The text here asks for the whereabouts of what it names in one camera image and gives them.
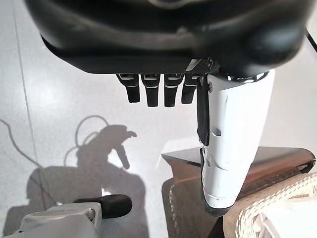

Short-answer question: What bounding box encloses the white folded cloth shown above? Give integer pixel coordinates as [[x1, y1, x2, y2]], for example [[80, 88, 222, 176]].
[[257, 198, 317, 238]]

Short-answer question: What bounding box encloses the black white robot left hand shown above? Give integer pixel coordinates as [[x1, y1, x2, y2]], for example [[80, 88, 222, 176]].
[[23, 0, 310, 216]]

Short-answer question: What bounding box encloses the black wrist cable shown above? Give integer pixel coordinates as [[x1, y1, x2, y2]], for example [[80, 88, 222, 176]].
[[305, 26, 317, 53]]

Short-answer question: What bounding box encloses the cream woven basket tray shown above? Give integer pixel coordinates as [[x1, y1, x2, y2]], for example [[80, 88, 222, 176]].
[[222, 172, 317, 238]]

